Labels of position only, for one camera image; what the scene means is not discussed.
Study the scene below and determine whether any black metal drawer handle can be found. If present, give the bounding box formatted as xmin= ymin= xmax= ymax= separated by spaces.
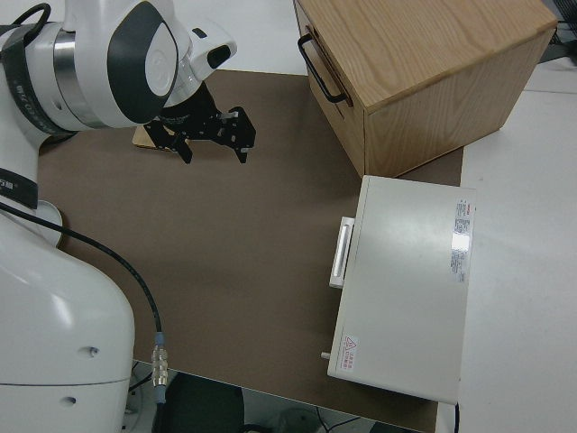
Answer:
xmin=297 ymin=34 xmax=349 ymax=105

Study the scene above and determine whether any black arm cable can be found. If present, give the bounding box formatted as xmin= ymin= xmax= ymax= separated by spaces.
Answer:
xmin=0 ymin=2 xmax=171 ymax=433

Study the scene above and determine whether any white toaster oven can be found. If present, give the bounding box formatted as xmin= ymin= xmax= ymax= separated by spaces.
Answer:
xmin=326 ymin=174 xmax=478 ymax=405

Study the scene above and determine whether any wooden mug rack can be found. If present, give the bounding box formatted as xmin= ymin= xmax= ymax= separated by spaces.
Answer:
xmin=132 ymin=124 xmax=181 ymax=157

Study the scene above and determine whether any wooden drawer box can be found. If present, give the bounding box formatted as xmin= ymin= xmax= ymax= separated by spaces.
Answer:
xmin=292 ymin=0 xmax=559 ymax=178

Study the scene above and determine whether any toaster oven door handle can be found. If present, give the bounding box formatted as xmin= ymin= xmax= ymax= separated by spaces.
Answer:
xmin=328 ymin=216 xmax=356 ymax=290

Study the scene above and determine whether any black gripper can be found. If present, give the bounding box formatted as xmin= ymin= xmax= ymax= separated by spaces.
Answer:
xmin=143 ymin=88 xmax=257 ymax=165

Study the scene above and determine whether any brown table mat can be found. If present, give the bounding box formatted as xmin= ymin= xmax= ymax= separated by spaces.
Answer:
xmin=38 ymin=68 xmax=465 ymax=428

